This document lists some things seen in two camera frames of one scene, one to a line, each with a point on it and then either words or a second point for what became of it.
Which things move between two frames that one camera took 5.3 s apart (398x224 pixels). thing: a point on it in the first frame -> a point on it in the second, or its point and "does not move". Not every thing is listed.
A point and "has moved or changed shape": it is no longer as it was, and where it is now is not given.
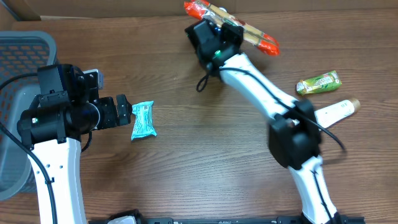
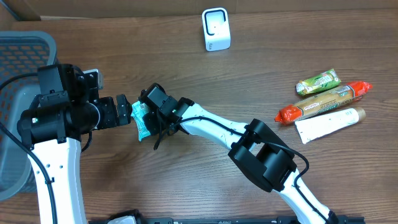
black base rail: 342,219 does not move
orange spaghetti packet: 204,9 -> 352,91
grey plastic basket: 20,52 does not move
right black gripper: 234,30 -> 155,116
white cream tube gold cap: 327,116 has moved or changed shape
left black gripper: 125,107 does not move
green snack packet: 328,80 does not move
